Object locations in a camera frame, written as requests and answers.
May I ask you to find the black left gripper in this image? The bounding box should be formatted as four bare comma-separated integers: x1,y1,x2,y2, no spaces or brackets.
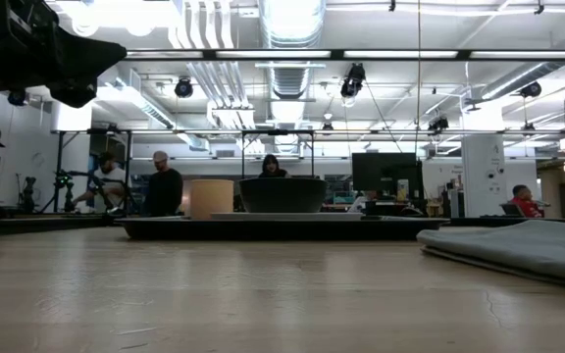
0,0,128,109

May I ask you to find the beige cup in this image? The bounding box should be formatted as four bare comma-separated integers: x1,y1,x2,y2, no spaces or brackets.
188,178,235,221

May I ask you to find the black bowl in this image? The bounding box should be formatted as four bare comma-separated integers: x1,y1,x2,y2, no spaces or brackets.
238,176,329,214

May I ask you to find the grey napkin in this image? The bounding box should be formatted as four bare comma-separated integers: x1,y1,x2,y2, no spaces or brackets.
415,219,565,291

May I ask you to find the black textured serving tray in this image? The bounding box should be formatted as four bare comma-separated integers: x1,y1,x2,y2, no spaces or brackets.
115,215,450,241

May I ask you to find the black computer monitor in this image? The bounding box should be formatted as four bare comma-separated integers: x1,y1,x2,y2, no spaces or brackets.
351,152,424,202

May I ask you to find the white square pillar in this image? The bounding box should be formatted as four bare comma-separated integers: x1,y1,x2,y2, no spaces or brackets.
461,134,507,219

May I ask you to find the grey office chair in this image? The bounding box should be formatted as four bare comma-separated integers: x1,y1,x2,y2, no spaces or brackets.
499,202,527,218

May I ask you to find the black background rig frame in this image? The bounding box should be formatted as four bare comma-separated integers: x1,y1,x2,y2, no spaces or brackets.
49,127,134,215
240,129,316,178

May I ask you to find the silver ventilation duct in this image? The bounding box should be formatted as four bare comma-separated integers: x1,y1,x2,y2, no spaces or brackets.
257,0,328,99

